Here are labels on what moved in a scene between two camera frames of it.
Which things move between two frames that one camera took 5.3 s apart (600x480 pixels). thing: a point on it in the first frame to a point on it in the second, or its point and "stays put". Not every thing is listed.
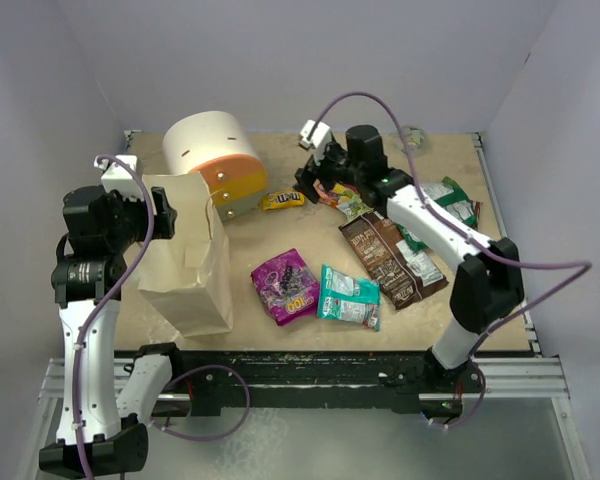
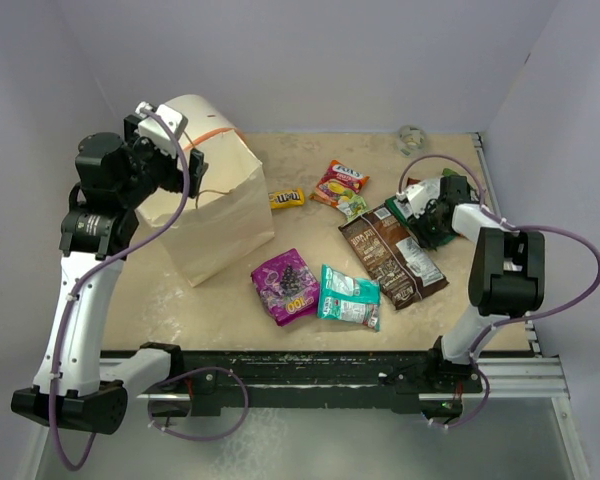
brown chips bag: x=403 y=273 stays put
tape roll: x=417 y=139 stays put
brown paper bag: x=185 y=279 to x=233 y=217
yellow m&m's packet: x=282 y=199 stays put
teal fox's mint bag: x=349 y=300 stays put
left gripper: x=164 y=217 to x=137 y=144
